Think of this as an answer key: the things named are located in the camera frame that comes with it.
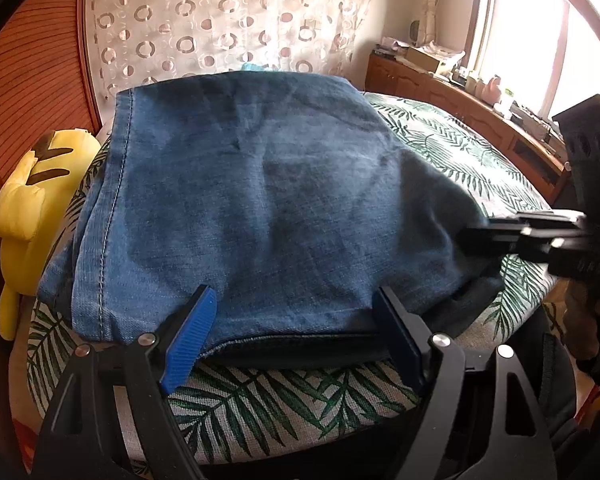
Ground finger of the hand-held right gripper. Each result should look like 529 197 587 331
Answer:
487 211 589 236
457 227 594 278

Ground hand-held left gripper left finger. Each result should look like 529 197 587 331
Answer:
30 284 219 480

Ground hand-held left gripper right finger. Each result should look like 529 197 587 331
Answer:
372 287 557 480

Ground blue denim pants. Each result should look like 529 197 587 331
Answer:
37 72 507 367

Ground floral leaf print bedsheet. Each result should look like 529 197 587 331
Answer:
9 91 556 466

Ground pile of clutter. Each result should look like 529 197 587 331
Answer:
373 35 566 146

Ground long wooden cabinet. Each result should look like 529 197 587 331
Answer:
365 52 572 202

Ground dark cloth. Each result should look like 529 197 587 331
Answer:
524 304 582 461

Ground pink figurine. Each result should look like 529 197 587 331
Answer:
480 76 504 104

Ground bright window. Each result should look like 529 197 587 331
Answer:
469 0 600 127

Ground cardboard box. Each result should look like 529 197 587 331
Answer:
403 46 454 76

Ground yellow plush toy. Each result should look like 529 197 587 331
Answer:
0 127 104 342

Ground sheer circle pattern curtain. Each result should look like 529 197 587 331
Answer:
82 0 377 107

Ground slatted wooden headboard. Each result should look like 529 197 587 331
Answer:
0 0 107 461

